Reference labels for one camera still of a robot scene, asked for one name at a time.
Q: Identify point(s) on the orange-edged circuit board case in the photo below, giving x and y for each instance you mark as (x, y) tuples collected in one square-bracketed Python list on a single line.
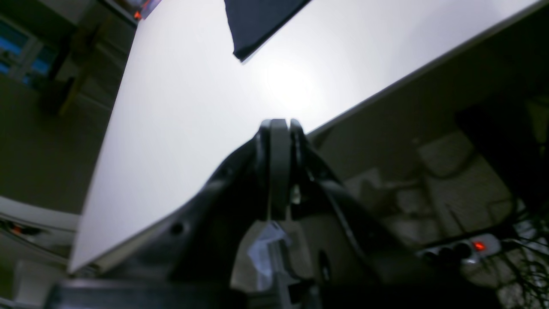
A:
[(141, 9)]

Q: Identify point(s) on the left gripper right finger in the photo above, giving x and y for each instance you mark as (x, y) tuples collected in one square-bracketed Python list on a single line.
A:
[(308, 170)]

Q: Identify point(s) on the white power strip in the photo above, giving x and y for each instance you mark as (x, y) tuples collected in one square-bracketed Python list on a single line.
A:
[(470, 250)]

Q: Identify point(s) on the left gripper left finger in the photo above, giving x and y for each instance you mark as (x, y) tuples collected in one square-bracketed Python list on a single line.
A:
[(273, 167)]

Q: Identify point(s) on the black T-shirt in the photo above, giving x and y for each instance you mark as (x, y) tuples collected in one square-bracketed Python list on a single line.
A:
[(253, 22)]

